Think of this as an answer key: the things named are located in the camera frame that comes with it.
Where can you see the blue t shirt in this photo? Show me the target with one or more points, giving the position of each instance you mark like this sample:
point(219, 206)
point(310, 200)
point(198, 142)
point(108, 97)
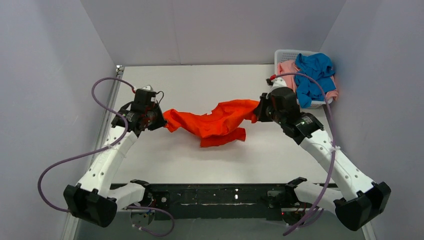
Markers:
point(316, 82)

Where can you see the orange t shirt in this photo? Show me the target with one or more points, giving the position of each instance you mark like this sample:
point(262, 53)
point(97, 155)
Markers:
point(219, 127)

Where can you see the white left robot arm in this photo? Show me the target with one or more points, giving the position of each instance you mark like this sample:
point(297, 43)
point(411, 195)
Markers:
point(92, 198)

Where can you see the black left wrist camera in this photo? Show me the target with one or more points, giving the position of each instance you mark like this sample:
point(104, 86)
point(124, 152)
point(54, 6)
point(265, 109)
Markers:
point(145, 96)

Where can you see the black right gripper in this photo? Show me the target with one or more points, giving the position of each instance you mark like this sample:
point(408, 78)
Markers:
point(262, 108)

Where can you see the white plastic laundry basket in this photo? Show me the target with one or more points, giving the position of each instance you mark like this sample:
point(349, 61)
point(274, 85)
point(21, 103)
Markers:
point(284, 63)

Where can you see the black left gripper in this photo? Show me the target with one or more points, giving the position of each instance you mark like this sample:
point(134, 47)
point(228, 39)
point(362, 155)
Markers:
point(155, 117)

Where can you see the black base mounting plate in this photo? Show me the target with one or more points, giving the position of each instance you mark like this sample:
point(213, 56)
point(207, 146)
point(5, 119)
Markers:
point(269, 201)

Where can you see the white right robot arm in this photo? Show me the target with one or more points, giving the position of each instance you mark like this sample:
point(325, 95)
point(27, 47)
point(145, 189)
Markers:
point(352, 196)

